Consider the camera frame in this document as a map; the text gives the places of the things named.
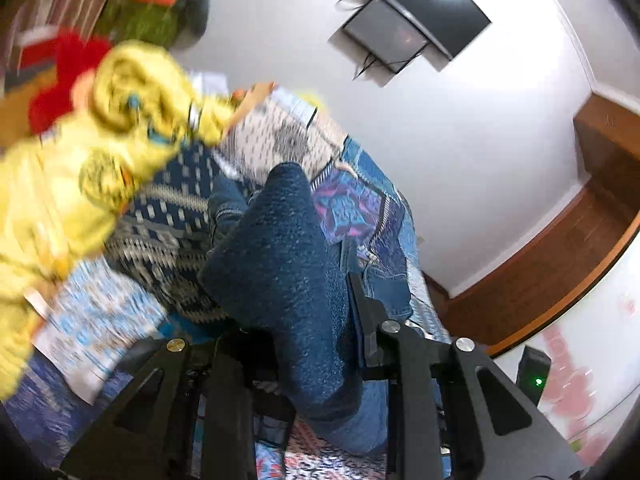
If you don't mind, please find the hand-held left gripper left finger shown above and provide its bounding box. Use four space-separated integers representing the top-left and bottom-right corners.
59 329 297 480

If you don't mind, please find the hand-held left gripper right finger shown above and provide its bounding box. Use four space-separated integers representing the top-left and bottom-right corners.
347 272 585 480

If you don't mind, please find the blue denim jacket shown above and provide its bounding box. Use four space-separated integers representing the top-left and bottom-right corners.
196 161 417 457

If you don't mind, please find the navy patterned cloth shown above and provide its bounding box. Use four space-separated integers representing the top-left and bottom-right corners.
105 141 253 322

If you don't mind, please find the blue patchwork bedspread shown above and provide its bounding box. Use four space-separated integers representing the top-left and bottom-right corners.
0 85 456 480

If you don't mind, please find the yellow cartoon print blanket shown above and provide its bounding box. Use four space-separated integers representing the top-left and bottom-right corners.
0 39 243 398

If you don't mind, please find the cream floral patterned cloth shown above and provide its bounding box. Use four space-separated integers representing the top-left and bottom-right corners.
217 91 348 188

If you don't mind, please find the red plush toy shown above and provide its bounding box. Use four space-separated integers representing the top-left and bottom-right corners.
26 31 115 135

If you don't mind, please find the green patterned cloth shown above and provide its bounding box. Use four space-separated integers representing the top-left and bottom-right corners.
94 0 187 52

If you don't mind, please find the grey plush cushion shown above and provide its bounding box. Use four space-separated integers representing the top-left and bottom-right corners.
167 0 212 52

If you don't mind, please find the striped brown curtain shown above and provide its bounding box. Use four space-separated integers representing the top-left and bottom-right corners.
0 0 128 68

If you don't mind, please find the small black wall monitor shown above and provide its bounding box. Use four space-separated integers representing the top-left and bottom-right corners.
327 0 432 75

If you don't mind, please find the wall-mounted black television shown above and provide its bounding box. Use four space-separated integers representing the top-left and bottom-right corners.
354 0 493 62

